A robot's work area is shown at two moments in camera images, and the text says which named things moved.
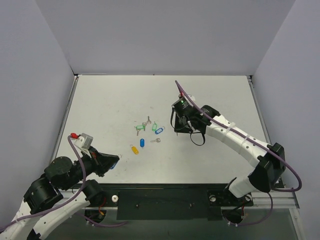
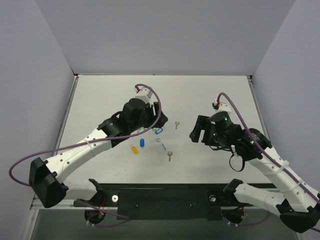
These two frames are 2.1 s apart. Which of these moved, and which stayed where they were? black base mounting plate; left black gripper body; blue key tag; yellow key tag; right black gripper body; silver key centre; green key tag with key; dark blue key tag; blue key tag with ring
Moved: left black gripper body; blue key tag; right black gripper body
Stayed: green key tag with key; dark blue key tag; silver key centre; yellow key tag; black base mounting plate; blue key tag with ring
